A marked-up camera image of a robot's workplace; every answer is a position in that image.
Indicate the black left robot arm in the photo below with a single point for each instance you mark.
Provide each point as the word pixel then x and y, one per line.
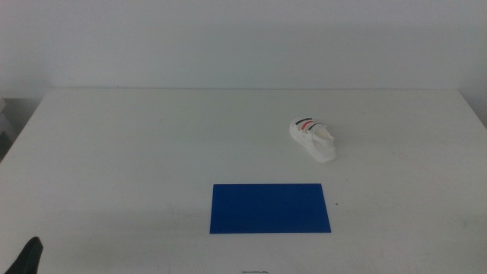
pixel 27 259

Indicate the blue rectangular mat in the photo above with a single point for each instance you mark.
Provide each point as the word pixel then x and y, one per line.
pixel 269 208

